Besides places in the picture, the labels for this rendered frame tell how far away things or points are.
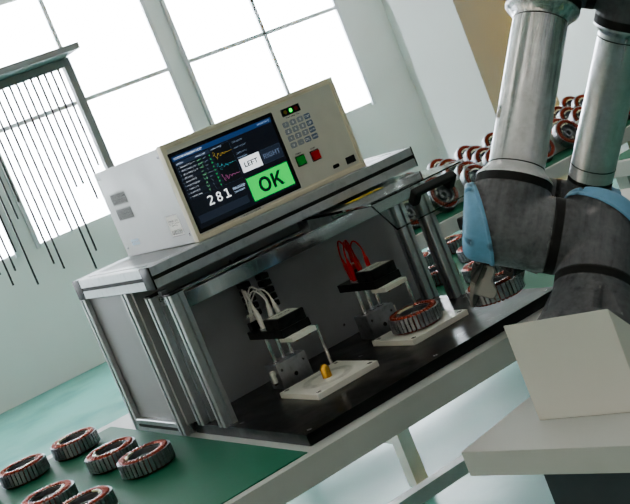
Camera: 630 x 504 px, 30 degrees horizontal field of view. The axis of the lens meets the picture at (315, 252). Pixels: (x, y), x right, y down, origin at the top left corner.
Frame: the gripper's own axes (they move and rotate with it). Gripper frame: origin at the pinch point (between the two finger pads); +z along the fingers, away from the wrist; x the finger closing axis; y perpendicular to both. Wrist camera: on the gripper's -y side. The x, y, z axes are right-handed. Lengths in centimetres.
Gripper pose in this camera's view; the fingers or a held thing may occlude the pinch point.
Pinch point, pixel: (494, 290)
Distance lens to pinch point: 230.6
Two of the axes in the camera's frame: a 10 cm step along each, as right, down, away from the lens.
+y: 6.3, 4.4, -6.4
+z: 0.3, 8.1, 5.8
